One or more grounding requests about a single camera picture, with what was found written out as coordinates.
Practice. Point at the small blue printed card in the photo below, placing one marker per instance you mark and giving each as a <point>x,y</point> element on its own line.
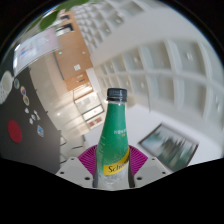
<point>40,130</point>

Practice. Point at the round printed sticker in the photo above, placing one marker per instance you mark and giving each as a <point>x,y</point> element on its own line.
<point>23,90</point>
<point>25,100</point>
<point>16,83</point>

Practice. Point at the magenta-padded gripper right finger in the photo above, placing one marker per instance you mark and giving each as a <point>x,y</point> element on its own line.
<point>138,161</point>

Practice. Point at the white wall notice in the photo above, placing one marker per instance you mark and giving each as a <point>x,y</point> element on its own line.
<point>77,67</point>

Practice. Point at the glass entrance doors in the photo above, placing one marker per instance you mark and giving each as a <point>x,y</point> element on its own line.
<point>88,106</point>

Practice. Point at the group of ceiling lights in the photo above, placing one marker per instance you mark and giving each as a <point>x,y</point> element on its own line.
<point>189,56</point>

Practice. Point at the green plastic drink bottle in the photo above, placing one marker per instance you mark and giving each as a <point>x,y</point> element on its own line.
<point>113,136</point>

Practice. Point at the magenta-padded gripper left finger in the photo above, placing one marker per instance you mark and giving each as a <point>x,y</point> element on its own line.
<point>85,160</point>

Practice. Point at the flat round red coaster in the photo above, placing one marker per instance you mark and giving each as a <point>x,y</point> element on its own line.
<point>14,131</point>

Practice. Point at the dark-framed landscape picture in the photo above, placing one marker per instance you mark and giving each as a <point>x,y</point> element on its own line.
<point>170,146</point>

